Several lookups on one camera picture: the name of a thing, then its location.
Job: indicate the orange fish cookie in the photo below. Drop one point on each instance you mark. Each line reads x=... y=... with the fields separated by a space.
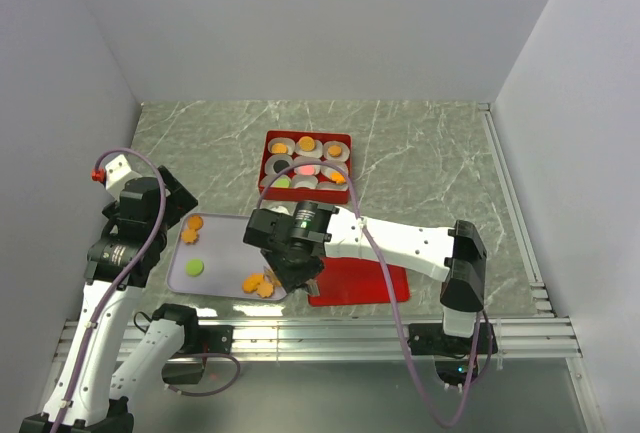
x=252 y=283
x=337 y=178
x=270 y=275

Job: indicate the metal tongs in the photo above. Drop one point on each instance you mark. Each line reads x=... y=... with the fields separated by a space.
x=310 y=287

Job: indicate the lavender plastic tray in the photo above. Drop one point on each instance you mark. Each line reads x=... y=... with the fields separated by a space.
x=227 y=260

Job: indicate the chocolate chip cookie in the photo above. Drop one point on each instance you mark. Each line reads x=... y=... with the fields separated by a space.
x=195 y=223

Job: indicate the orange leaf cookie bottom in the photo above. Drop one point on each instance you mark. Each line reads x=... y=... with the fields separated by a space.
x=265 y=290

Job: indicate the orange leaf cookie top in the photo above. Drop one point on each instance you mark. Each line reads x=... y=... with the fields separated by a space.
x=189 y=236

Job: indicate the pink sandwich cookie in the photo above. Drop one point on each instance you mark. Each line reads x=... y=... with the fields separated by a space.
x=308 y=170

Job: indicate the brown round cookie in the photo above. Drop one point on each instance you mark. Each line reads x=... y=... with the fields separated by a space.
x=334 y=151

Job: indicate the black sandwich cookie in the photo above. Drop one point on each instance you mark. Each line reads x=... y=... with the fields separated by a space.
x=280 y=165

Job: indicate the aluminium rail right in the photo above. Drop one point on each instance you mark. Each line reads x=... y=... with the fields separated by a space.
x=537 y=285

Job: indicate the green sandwich cookie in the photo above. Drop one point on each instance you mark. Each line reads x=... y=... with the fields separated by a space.
x=282 y=182
x=194 y=267

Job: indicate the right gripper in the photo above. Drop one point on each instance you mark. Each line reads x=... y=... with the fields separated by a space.
x=288 y=277

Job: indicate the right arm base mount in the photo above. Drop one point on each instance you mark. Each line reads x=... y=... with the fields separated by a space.
x=428 y=339

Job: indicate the orange round cookie hidden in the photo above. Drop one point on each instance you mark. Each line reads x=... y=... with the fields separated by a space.
x=306 y=143

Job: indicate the orange fish cookie bottom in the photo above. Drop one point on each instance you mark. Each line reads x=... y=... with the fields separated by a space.
x=252 y=283

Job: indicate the orange round sandwich cookie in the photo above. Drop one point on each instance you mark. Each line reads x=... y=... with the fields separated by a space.
x=279 y=148

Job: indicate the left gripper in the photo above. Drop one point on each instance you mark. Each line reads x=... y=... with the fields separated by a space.
x=179 y=200

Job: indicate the orange fish cookie top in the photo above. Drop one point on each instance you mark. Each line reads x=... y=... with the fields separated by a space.
x=337 y=178

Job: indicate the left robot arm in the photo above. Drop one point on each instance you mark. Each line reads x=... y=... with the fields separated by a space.
x=95 y=392

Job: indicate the red cookie box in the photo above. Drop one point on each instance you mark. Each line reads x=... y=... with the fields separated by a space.
x=299 y=166

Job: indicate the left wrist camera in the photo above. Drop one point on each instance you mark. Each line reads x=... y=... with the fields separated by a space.
x=118 y=173

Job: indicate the orange leaf cookie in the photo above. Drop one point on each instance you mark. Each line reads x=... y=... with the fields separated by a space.
x=265 y=290
x=189 y=236

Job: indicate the red box lid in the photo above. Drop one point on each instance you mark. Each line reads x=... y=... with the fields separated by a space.
x=350 y=281

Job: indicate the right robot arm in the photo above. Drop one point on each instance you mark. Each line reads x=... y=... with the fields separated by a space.
x=454 y=256

